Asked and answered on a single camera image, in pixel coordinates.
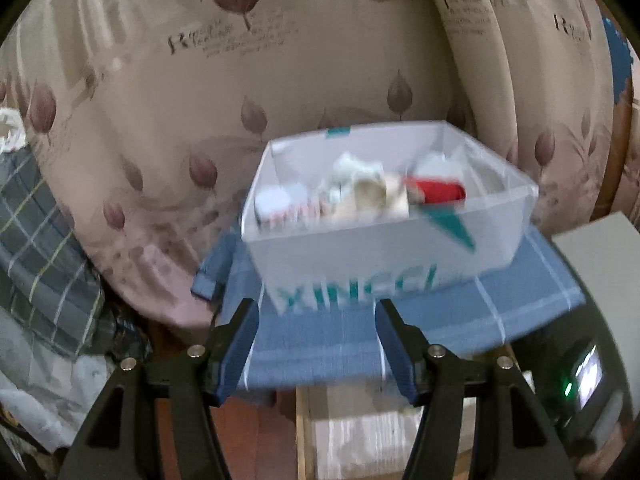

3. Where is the wooden furniture frame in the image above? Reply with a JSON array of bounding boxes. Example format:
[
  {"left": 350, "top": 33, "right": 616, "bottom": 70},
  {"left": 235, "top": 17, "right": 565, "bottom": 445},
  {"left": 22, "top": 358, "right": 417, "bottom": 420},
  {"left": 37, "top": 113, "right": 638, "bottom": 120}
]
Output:
[{"left": 592, "top": 87, "right": 640, "bottom": 223}]

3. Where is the blue fabric item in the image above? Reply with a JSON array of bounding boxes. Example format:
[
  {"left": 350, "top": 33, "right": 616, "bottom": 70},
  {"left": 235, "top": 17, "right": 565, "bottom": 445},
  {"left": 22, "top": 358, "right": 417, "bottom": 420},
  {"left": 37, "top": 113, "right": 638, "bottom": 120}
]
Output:
[{"left": 602, "top": 17, "right": 640, "bottom": 106}]

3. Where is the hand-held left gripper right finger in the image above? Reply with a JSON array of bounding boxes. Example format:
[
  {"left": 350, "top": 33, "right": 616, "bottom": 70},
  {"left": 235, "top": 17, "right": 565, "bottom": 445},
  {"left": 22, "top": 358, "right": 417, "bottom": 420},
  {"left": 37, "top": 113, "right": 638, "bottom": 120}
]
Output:
[{"left": 375, "top": 298, "right": 576, "bottom": 480}]

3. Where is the white cardboard box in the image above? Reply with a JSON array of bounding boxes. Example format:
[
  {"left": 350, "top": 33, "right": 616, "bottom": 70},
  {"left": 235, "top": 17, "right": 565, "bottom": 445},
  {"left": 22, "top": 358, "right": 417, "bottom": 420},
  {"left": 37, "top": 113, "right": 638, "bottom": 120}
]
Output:
[{"left": 240, "top": 120, "right": 540, "bottom": 318}]

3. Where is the pink striped underwear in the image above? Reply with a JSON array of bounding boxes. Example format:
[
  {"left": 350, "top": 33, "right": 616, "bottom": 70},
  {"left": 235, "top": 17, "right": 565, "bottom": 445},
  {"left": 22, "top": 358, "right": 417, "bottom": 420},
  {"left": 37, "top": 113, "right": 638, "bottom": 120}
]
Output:
[{"left": 267, "top": 199, "right": 326, "bottom": 228}]

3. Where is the red underwear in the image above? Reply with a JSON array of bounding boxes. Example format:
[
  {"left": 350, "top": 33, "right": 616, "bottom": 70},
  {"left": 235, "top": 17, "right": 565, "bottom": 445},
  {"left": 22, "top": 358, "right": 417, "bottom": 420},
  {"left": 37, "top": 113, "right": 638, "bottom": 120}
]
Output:
[{"left": 405, "top": 176, "right": 467, "bottom": 206}]

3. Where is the blue checked tablecloth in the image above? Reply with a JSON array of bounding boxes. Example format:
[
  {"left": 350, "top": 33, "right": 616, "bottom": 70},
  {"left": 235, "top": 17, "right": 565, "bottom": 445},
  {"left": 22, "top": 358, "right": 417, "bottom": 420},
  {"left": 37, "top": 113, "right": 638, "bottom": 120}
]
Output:
[{"left": 190, "top": 230, "right": 586, "bottom": 406}]

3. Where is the beige leaf-print curtain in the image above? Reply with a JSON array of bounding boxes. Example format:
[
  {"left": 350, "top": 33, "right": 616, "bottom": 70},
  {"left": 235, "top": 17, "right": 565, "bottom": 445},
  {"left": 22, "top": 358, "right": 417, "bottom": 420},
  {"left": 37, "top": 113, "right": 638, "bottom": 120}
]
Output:
[{"left": 0, "top": 0, "right": 621, "bottom": 331}]

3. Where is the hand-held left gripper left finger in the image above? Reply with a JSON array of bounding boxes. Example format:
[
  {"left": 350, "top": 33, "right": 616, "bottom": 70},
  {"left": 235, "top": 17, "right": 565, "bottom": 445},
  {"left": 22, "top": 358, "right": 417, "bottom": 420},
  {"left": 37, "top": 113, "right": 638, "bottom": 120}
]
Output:
[{"left": 60, "top": 297, "right": 261, "bottom": 480}]

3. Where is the grey plaid cloth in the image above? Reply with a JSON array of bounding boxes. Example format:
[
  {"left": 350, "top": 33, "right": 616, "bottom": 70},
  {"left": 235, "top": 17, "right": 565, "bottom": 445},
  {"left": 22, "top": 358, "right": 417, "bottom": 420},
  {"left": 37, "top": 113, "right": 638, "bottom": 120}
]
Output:
[{"left": 0, "top": 152, "right": 108, "bottom": 361}]

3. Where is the white crumpled cloth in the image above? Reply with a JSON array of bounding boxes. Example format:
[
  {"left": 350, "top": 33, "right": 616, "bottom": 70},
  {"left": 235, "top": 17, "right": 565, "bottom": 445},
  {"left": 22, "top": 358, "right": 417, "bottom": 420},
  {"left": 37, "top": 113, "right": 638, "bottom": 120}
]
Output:
[{"left": 0, "top": 345, "right": 121, "bottom": 456}]

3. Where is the pale green underwear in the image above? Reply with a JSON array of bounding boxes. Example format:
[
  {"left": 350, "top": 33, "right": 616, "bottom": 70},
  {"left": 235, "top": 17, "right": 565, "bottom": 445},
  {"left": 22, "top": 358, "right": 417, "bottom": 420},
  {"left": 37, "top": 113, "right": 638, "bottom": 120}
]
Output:
[{"left": 327, "top": 154, "right": 386, "bottom": 196}]

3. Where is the cream underwear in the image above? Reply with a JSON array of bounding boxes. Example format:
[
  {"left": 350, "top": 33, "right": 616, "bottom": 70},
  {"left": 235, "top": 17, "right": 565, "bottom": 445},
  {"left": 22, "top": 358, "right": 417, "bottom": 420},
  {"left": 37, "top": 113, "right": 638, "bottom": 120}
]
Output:
[{"left": 350, "top": 172, "right": 416, "bottom": 222}]

